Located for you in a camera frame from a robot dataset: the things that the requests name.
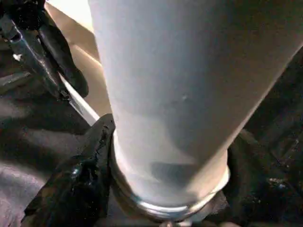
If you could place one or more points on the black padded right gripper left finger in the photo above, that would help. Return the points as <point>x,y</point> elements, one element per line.
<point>78,184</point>

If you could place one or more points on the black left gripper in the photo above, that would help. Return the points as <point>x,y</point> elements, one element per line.
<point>19,14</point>

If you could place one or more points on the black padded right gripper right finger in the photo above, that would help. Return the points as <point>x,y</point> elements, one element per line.
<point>265,189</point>

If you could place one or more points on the white plastic table leg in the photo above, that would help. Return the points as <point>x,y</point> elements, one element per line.
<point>177,82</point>

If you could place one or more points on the black mat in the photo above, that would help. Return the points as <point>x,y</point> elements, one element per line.
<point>35,132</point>

